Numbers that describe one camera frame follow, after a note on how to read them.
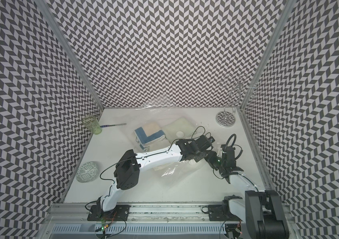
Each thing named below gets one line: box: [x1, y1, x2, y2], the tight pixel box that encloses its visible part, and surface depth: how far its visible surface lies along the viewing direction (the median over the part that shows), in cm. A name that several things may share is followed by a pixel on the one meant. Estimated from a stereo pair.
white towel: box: [153, 158, 209, 182], surface depth 82 cm
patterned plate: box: [75, 161, 99, 183], surface depth 86 cm
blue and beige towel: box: [134, 122, 167, 152], surface depth 101 cm
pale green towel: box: [161, 117, 196, 145], surface depth 104 cm
